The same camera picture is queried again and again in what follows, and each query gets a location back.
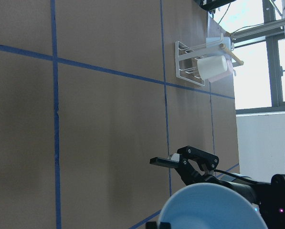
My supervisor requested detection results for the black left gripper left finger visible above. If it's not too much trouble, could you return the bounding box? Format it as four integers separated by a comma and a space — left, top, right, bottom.
146, 221, 158, 229

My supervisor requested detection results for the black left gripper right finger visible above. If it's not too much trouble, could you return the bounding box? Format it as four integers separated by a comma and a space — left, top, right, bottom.
159, 222, 171, 229

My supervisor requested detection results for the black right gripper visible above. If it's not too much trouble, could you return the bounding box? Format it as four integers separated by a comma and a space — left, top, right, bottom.
149, 146, 285, 215

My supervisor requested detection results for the pale cream plastic cup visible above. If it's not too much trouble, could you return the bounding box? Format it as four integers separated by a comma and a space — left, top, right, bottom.
197, 55, 227, 80

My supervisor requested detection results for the pink plastic cup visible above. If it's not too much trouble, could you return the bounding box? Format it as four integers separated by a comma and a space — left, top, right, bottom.
208, 59, 233, 83

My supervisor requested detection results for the light blue plastic cup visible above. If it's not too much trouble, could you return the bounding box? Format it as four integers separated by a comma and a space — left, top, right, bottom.
222, 37, 234, 51

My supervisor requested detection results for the brown paper table cover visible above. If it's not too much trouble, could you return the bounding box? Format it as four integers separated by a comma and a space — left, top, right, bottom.
0, 0, 240, 229

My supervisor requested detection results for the white wire cup rack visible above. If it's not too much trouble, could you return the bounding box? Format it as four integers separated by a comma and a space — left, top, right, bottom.
175, 34, 244, 86

